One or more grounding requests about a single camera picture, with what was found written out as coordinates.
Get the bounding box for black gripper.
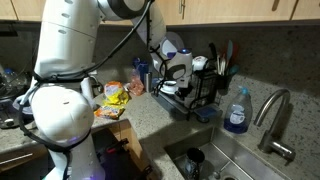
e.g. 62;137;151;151
175;84;193;100

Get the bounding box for white mug with dark print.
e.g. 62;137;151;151
192;55;209;72

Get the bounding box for black mug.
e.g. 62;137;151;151
184;147;206;180

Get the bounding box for black countertop appliance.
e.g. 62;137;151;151
0;98;34;130

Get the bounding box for white bowl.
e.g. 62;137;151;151
159;79;179;96

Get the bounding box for blue sponge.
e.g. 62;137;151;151
197;106;218;119

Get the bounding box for steel tumbler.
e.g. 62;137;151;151
144;71;154;93

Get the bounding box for dark sponge tray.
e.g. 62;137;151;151
193;103;223;124

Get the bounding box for black utensil holder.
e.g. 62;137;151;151
215;73;232;91

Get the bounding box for wooden utensils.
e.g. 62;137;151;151
214;53;225;76

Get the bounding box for clear bag with pink snacks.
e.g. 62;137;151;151
128;69;145;97

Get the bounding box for blue container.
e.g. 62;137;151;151
132;58;150;84

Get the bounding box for black spatula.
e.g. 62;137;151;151
207;42;218;64

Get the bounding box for teal spatula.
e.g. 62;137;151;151
223;40;232;71

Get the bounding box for blue dish soap bottle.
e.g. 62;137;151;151
223;85;253;135

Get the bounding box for red spatula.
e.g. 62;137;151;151
229;43;241;69

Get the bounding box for yellow snack bag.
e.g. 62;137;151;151
103;80;130;107

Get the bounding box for open wooden cabinet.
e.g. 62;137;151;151
89;119;155;180

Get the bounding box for orange snack bag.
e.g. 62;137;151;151
93;103;126;120

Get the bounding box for stainless steel sink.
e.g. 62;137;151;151
163;125;288;180

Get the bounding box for metal spoon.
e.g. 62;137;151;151
209;161;232;180

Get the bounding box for white paper towel roll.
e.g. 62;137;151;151
80;76;95;101

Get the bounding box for steel curved faucet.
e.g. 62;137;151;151
253;88;297;163

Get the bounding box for clear jar with blue lid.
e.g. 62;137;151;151
0;68;32;101

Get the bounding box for black wire dish rack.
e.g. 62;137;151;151
151;64;222;122

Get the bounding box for teal handled utensil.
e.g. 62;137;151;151
227;64;240;77

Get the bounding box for metal cabinet handle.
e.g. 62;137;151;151
178;0;186;15

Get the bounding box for metal drawer handle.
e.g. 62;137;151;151
0;153;34;166

